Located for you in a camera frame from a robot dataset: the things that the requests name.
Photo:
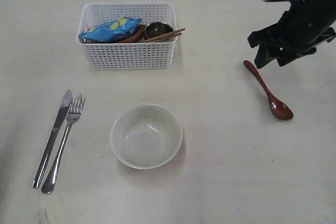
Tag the silver table knife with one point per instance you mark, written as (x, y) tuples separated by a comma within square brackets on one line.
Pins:
[(62, 112)]

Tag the blue snack packet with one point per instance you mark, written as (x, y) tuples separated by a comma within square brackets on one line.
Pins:
[(111, 32)]

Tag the brown wooden chopstick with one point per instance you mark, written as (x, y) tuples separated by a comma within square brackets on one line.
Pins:
[(167, 38), (164, 35)]

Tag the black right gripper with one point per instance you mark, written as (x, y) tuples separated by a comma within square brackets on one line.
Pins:
[(300, 30)]

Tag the white perforated plastic basket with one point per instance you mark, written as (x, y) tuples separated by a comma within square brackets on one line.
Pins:
[(127, 56)]

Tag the dark red wooden spoon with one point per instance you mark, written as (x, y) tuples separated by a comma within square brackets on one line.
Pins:
[(279, 109)]

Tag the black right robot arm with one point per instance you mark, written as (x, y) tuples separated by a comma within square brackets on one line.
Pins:
[(305, 25)]

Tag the stainless steel cup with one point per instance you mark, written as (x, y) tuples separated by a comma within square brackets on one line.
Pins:
[(155, 29)]

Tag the grey floral ceramic bowl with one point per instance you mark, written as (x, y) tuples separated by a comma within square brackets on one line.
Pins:
[(146, 136)]

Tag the brown wooden bowl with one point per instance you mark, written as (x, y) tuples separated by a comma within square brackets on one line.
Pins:
[(138, 35)]

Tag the silver metal fork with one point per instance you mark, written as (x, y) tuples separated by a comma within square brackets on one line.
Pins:
[(73, 115)]

